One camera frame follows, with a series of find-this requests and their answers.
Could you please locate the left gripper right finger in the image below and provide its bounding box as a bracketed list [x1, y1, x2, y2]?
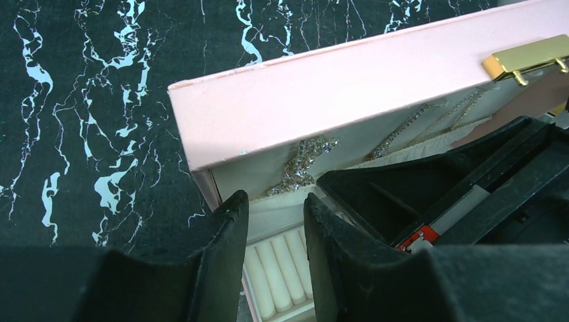
[304, 194, 568, 321]

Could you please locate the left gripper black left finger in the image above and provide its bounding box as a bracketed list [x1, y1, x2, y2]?
[1, 190, 249, 321]

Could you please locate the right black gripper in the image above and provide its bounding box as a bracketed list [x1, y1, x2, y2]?
[317, 117, 568, 252]

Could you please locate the pink jewelry box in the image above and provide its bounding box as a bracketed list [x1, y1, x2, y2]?
[168, 1, 568, 321]

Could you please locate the thin gold chain necklace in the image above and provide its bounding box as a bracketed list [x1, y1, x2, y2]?
[409, 88, 490, 146]

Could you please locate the rhinestone bracelet in lid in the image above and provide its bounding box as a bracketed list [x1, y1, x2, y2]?
[266, 135, 340, 197]

